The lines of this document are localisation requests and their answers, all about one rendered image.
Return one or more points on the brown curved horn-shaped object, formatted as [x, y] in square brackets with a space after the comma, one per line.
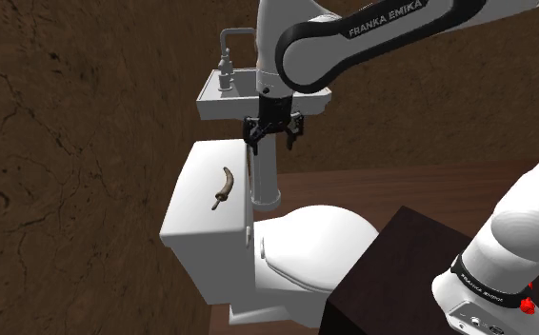
[225, 185]

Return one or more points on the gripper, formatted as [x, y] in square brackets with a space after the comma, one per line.
[274, 111]

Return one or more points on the white pedestal sink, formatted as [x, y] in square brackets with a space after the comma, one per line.
[225, 100]

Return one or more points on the white toilet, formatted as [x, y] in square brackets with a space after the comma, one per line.
[213, 218]

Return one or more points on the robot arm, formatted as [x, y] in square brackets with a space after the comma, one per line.
[520, 232]

